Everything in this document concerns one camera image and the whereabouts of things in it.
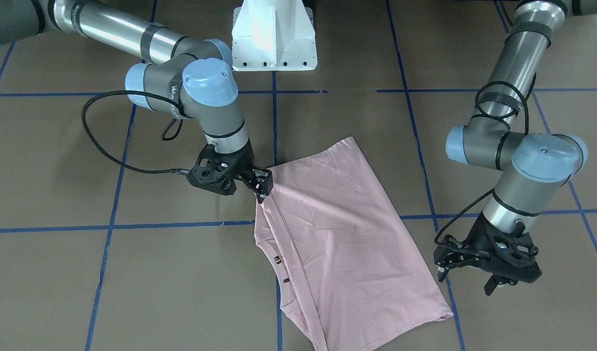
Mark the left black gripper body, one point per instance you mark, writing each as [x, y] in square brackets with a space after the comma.
[474, 237]

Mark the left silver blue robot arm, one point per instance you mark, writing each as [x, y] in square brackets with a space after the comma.
[497, 137]

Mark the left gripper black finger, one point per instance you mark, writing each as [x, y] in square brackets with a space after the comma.
[493, 282]
[443, 270]

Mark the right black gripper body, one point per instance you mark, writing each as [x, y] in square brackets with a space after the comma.
[243, 164]

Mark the pink Snoopy t-shirt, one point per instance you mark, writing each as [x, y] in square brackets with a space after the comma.
[351, 277]

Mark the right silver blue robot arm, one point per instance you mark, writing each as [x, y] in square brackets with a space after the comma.
[186, 78]

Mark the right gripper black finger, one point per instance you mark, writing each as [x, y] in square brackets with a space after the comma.
[260, 181]

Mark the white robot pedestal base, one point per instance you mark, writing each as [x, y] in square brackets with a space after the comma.
[274, 35]

